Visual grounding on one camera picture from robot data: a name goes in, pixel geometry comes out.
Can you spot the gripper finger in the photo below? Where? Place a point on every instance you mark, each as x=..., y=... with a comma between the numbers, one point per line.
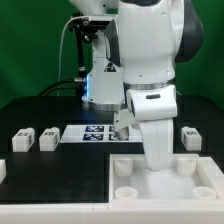
x=122, y=120

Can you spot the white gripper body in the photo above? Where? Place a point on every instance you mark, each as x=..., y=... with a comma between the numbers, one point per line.
x=157, y=138

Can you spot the white square tabletop part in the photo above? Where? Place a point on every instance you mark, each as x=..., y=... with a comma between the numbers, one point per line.
x=188, y=177

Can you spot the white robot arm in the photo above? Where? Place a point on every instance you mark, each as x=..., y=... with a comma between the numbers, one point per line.
x=136, y=44

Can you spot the white sheet with AprilTags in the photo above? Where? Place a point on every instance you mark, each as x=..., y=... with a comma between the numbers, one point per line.
x=89, y=133

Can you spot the white left obstacle block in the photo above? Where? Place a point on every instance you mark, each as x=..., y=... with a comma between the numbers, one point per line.
x=3, y=171

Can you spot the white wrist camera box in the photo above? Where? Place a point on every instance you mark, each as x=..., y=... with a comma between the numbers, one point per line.
x=147, y=105

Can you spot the black camera on stand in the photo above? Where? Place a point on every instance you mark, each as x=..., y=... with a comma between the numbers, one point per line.
x=91, y=30

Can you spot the white front obstacle rail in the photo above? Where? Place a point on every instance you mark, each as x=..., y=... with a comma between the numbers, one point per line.
x=117, y=212

